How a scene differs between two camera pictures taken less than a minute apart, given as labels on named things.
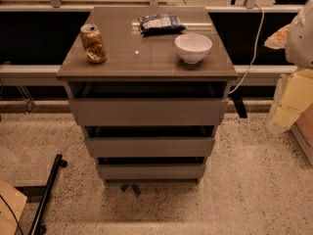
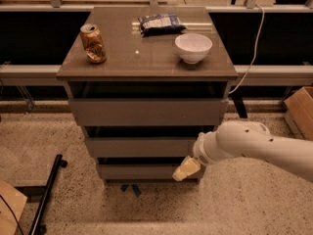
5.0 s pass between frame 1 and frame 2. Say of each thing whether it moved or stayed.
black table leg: stayed
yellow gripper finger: moved
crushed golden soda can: stayed
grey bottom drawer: stayed
